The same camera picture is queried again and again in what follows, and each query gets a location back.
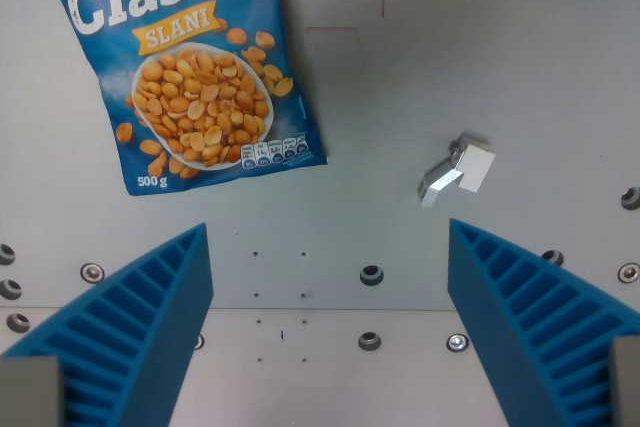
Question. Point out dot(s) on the small aluminium bracket block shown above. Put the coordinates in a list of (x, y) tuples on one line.
[(462, 167)]

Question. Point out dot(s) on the blue salted peanuts bag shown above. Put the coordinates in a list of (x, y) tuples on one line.
[(190, 67)]

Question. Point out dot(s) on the dark socket head bolt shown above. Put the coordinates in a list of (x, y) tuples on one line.
[(199, 341), (5, 254), (371, 275), (631, 197), (553, 257), (9, 289), (18, 322), (369, 341)]

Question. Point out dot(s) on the silver screw with washer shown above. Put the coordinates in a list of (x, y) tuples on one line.
[(92, 272), (456, 342), (629, 272)]

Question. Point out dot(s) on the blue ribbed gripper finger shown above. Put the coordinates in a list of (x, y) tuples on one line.
[(515, 307), (150, 317)]

